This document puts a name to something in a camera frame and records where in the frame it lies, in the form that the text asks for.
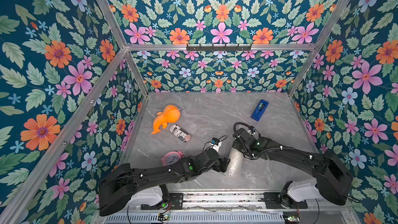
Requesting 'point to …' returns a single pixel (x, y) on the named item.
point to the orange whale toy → (171, 114)
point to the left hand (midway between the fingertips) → (226, 158)
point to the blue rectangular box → (259, 110)
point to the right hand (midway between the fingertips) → (237, 142)
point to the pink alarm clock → (171, 157)
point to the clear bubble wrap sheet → (236, 169)
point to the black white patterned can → (180, 133)
